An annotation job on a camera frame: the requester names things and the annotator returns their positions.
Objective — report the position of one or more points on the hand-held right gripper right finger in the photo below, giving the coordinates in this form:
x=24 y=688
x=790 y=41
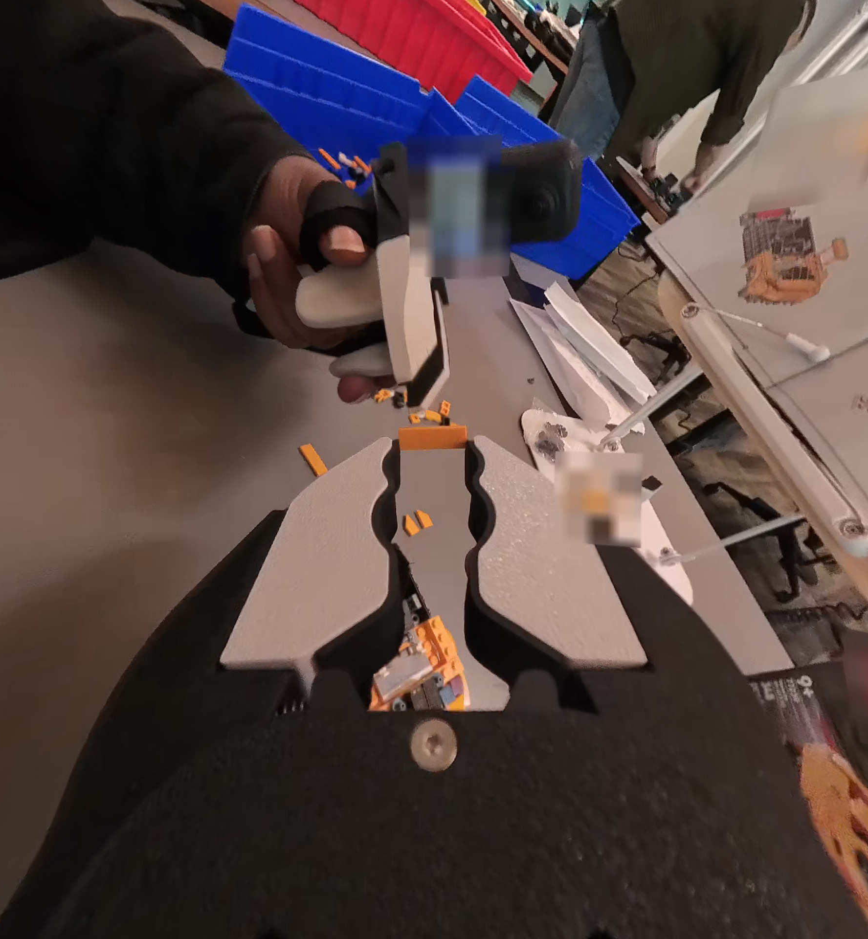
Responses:
x=558 y=579

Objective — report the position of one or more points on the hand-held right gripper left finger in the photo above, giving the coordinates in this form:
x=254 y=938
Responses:
x=316 y=572

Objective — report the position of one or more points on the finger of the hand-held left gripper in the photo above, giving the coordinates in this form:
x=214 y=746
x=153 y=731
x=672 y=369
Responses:
x=441 y=345
x=404 y=315

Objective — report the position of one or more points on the pile of small lego pieces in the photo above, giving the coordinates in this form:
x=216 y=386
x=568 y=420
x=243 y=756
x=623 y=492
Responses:
x=445 y=406

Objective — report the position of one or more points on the long orange lego plate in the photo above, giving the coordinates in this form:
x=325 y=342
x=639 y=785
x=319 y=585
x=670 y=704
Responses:
x=432 y=439

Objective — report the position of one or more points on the partly built lego car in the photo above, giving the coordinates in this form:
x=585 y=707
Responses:
x=426 y=645

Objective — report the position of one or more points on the person's left forearm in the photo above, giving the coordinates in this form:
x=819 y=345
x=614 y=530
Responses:
x=111 y=132

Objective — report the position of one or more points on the narrow orange lego tile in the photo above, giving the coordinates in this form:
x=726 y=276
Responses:
x=313 y=460

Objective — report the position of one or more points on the small orange white lego pieces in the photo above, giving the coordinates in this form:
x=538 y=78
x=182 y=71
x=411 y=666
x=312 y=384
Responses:
x=346 y=165

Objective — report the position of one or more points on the lego instruction booklet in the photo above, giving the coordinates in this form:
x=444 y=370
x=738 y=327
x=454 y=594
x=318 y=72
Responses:
x=844 y=308

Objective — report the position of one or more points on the lego set box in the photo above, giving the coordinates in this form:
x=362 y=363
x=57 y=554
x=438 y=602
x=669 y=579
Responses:
x=844 y=807

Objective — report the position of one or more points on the person's left hand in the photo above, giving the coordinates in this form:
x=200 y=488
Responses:
x=272 y=279

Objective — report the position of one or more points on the blue plastic bin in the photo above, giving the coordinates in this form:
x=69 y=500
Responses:
x=492 y=110
x=316 y=88
x=610 y=220

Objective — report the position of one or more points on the white book stand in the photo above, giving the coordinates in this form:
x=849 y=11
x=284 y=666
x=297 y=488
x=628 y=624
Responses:
x=657 y=524

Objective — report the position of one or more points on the white paper bag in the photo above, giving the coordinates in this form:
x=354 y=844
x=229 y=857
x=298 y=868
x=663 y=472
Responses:
x=566 y=374
x=595 y=345

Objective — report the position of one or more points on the clear bag of black parts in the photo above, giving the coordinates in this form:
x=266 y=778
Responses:
x=549 y=440

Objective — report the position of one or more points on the office chair base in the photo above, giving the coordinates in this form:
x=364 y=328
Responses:
x=661 y=345
x=786 y=543

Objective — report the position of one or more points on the red plastic bin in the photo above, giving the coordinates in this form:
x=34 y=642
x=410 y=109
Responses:
x=419 y=29

